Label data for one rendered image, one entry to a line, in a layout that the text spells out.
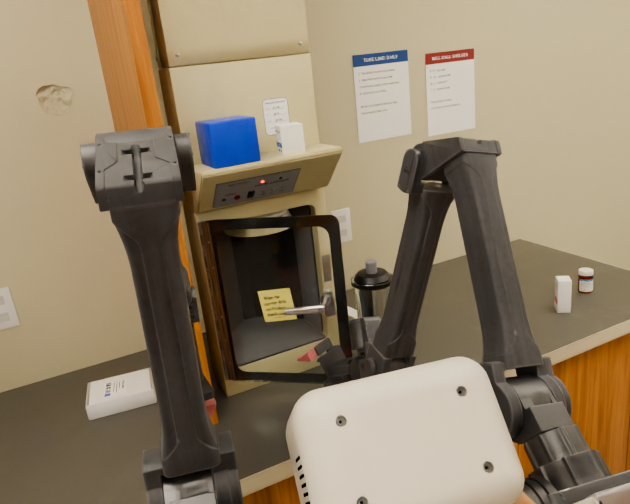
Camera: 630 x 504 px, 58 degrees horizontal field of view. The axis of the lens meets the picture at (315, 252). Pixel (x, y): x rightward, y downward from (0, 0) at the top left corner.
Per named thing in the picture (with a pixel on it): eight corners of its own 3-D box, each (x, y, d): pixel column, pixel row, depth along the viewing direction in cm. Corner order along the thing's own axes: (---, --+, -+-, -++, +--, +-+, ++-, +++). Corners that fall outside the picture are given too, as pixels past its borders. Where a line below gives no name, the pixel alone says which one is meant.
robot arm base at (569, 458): (553, 509, 61) (647, 480, 64) (518, 436, 66) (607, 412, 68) (524, 525, 68) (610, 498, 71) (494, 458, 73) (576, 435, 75)
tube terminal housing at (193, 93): (199, 356, 161) (144, 72, 137) (302, 324, 174) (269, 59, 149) (226, 397, 139) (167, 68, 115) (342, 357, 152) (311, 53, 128)
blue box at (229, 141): (201, 164, 122) (194, 121, 119) (245, 156, 126) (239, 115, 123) (214, 169, 113) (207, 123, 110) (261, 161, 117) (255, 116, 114)
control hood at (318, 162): (193, 211, 124) (185, 166, 121) (324, 184, 137) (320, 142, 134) (208, 222, 114) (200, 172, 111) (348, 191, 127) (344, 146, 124)
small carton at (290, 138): (277, 152, 127) (274, 124, 125) (299, 149, 128) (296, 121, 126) (283, 154, 122) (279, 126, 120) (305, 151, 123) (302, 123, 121)
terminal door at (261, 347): (230, 379, 138) (202, 219, 125) (354, 383, 130) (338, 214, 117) (229, 381, 137) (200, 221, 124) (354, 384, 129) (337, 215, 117)
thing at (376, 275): (353, 280, 148) (350, 257, 146) (388, 277, 148) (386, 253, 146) (356, 294, 139) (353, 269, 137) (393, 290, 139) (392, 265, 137)
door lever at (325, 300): (291, 308, 126) (289, 297, 126) (332, 305, 124) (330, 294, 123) (284, 319, 122) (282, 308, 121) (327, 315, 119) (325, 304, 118)
